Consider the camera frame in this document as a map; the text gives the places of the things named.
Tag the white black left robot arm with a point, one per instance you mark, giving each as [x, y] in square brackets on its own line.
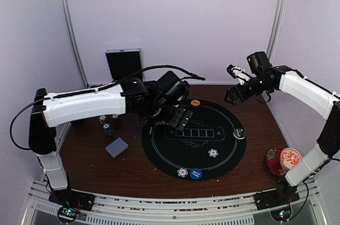
[153, 101]

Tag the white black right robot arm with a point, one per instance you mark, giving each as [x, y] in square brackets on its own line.
[308, 110]

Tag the green blue 50 chip stack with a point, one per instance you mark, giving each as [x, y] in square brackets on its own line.
[108, 129]

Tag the aluminium poker case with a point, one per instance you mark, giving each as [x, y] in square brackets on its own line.
[123, 62]

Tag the right metal frame post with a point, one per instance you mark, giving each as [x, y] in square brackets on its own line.
[277, 21]

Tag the black white dealer button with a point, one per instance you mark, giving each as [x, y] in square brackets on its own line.
[239, 134]

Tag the brown 100 chip stack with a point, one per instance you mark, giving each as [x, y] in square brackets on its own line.
[115, 119]

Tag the blue white 10 chip stack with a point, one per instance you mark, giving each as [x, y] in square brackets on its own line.
[103, 120]

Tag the dark blue mug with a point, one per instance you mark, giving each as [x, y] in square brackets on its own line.
[77, 123]

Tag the front aluminium rail base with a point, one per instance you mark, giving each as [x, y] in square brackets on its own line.
[233, 209]

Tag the round black poker mat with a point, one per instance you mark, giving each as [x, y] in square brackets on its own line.
[210, 127]

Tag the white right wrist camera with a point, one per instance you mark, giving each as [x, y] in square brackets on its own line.
[239, 74]

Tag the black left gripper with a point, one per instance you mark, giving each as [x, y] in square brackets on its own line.
[174, 121]

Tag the grey playing card deck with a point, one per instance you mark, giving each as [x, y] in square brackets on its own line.
[116, 147]

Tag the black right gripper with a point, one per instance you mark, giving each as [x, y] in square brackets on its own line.
[231, 91]

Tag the left metal frame post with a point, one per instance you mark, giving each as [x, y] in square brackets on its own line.
[73, 42]

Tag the blue small blind button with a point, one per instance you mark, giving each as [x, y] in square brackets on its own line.
[195, 174]

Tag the orange big blind button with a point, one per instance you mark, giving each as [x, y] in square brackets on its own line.
[195, 102]

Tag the metal frame post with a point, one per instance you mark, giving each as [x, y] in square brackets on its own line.
[277, 21]
[73, 42]

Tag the red floral plate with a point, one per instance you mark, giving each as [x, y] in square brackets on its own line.
[273, 161]

